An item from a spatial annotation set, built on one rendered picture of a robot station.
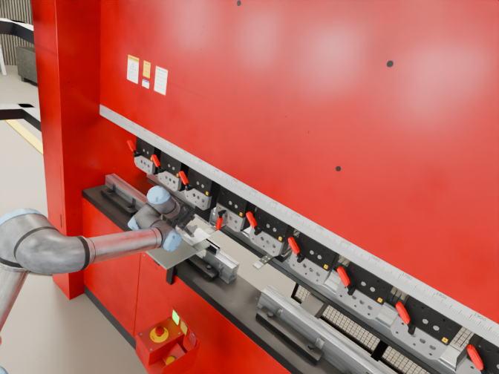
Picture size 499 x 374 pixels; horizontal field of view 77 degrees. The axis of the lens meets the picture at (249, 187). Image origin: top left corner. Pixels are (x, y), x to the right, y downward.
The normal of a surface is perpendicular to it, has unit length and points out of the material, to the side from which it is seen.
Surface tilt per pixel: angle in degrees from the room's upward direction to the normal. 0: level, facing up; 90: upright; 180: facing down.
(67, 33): 90
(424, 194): 90
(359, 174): 90
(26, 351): 0
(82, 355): 0
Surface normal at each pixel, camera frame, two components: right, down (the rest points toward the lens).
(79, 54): 0.77, 0.43
